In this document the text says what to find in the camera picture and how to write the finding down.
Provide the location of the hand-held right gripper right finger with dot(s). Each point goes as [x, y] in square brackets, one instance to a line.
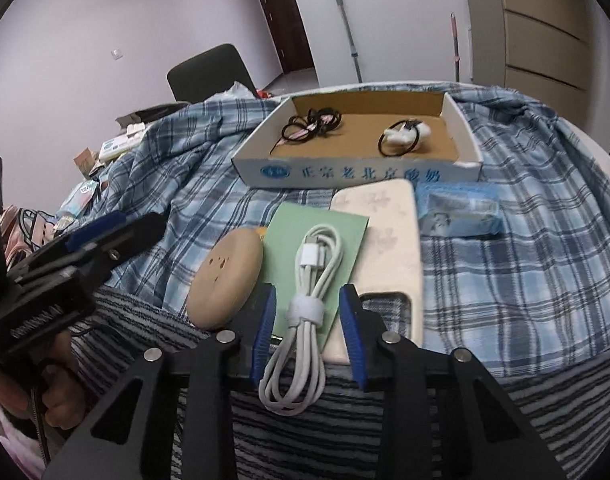
[352, 345]

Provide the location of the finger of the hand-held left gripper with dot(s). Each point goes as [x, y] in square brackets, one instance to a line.
[135, 237]
[97, 227]

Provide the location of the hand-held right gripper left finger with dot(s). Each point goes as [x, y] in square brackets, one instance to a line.
[265, 335]

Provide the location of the tan round compact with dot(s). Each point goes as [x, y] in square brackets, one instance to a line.
[225, 280]

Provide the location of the green card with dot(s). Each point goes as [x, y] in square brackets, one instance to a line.
[285, 240]

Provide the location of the cream phone case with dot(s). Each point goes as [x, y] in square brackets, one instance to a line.
[390, 245]

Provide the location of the blue tissue packet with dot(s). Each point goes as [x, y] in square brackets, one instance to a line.
[460, 210]

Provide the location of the white cardboard box tray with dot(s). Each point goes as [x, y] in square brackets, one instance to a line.
[360, 172]

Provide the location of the person's left hand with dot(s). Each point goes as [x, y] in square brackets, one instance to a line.
[65, 400]

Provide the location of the pastel wet wipes pack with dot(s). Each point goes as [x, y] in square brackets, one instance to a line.
[80, 195]

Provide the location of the patterned pink pouch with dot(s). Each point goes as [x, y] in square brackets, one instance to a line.
[30, 227]

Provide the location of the white wet wipes pack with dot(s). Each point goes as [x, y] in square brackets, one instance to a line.
[120, 147]

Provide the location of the grey folded pouch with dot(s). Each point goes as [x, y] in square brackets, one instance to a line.
[150, 116]

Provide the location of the pink cloth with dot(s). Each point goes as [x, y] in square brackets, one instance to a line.
[15, 450]

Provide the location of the blue plaid blanket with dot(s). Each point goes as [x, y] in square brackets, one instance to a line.
[510, 300]

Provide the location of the clear plastic bag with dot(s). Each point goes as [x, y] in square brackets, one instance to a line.
[235, 92]

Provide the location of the black chair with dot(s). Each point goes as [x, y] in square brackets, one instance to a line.
[210, 75]

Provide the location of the dark brown door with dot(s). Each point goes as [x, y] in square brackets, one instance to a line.
[285, 20]

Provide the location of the gold refrigerator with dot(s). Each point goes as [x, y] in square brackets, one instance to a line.
[535, 35]

